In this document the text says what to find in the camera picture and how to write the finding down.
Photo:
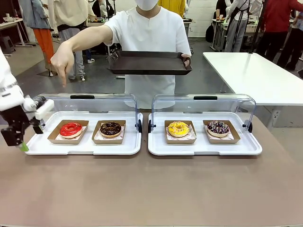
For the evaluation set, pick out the bystander in dark trousers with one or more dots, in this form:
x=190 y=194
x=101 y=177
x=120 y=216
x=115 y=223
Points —
x=294 y=45

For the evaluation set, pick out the person's right forearm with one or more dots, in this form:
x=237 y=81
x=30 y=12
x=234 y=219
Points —
x=92 y=37

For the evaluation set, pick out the yellow sprinkled donut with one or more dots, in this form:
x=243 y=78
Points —
x=174 y=131

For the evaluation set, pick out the bystander in orange trousers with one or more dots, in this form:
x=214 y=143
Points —
x=43 y=42

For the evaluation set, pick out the bystander in beige top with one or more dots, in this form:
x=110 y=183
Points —
x=71 y=14

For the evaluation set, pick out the cardboard tray of chocolate donut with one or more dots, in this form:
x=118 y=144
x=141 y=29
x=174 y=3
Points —
x=107 y=141

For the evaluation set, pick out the dark sprinkled donut in tray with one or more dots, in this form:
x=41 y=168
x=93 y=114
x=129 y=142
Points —
x=234 y=138

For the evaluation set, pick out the person's right hand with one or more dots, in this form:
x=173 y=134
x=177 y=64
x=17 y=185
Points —
x=62 y=59

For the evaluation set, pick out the clear plastic display lid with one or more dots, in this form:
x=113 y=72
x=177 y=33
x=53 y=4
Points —
x=232 y=105
x=109 y=104

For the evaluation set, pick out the paper liner under yellow donut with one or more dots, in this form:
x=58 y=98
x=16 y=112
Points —
x=193 y=135

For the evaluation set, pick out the paper liner under red donut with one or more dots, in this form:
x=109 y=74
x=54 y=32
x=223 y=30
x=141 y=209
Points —
x=83 y=132

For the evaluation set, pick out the black hanging bag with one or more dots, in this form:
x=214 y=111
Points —
x=209 y=33

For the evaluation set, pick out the bystander in red jacket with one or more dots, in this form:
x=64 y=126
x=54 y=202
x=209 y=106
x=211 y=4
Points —
x=275 y=19

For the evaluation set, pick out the paper liner under chocolate donut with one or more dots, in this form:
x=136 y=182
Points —
x=122 y=133

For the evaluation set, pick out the red glazed donut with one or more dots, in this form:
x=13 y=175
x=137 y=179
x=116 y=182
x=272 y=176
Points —
x=65 y=130

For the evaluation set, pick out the cardboard tray of yellow donut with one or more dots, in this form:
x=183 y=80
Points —
x=180 y=141

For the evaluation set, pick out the bystander in yellow shirt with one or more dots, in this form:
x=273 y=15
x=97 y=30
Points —
x=170 y=4

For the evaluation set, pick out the white face mask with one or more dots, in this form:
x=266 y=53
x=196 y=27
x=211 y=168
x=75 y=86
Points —
x=147 y=4

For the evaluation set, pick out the person's white shirt torso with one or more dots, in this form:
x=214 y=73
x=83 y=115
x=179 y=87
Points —
x=151 y=30

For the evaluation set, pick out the dark brown serving tray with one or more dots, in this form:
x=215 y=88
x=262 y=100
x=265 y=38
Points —
x=149 y=62

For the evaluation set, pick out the white display base tray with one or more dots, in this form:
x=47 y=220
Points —
x=203 y=149
x=82 y=149

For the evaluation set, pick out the cardboard tray of red donut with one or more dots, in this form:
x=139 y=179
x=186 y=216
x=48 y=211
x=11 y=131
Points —
x=53 y=139

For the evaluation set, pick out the white side table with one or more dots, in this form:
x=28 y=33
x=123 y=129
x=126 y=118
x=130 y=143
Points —
x=255 y=75

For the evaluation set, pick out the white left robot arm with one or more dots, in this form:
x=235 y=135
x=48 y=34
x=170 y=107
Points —
x=7 y=92

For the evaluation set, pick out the person's left hand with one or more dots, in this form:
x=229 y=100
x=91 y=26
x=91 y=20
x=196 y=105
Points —
x=187 y=59

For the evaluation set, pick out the white background desk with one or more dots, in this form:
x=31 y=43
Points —
x=11 y=23

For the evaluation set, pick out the purple drizzled donut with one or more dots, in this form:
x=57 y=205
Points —
x=214 y=130

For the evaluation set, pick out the chocolate sprinkled donut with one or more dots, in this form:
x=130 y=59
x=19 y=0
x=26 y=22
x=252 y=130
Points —
x=105 y=131

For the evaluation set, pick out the grey plastic stool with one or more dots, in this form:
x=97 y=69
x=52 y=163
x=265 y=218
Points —
x=7 y=45

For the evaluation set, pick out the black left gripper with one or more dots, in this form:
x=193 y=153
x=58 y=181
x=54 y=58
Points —
x=19 y=117

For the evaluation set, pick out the bystander in black apron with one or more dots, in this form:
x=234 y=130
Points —
x=236 y=23

